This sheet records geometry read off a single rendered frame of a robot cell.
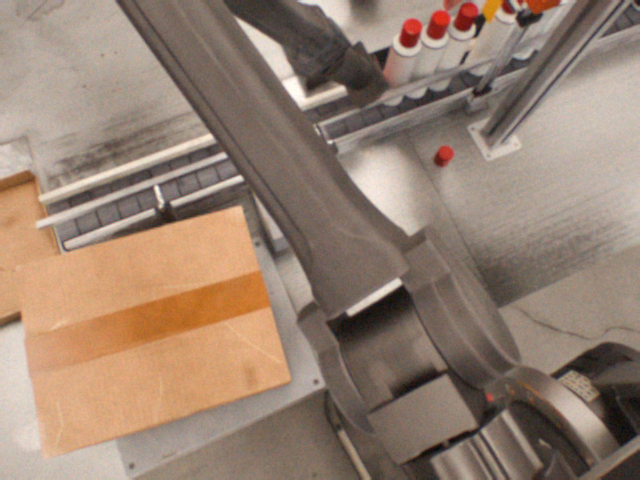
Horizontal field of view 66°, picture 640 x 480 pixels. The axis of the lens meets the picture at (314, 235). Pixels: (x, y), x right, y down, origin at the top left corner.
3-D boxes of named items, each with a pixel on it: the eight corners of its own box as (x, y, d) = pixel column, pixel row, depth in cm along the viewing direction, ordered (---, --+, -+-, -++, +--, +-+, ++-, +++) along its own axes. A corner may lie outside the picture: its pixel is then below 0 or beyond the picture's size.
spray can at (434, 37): (419, 75, 103) (449, 1, 83) (429, 96, 101) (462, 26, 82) (396, 81, 102) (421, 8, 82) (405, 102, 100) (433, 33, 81)
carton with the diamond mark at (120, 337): (255, 255, 93) (241, 204, 67) (292, 382, 86) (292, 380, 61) (93, 301, 89) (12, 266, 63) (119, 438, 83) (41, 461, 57)
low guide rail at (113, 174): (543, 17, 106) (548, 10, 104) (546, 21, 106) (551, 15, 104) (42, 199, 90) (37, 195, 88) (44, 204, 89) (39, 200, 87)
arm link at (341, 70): (321, 82, 78) (348, 56, 75) (300, 49, 80) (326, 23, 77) (342, 91, 84) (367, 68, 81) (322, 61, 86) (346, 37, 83)
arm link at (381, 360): (409, 493, 27) (496, 455, 25) (317, 330, 30) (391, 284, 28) (441, 433, 35) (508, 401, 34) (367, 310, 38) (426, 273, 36)
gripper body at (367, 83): (364, 42, 88) (345, 28, 82) (390, 89, 86) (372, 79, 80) (336, 65, 91) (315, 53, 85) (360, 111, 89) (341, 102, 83)
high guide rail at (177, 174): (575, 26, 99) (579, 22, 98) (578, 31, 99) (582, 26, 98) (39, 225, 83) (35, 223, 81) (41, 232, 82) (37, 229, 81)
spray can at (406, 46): (395, 81, 102) (419, 8, 82) (406, 102, 101) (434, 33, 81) (372, 89, 101) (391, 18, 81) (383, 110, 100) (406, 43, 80)
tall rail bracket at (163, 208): (178, 206, 97) (157, 171, 81) (191, 239, 95) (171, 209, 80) (163, 212, 97) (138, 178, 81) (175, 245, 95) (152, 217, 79)
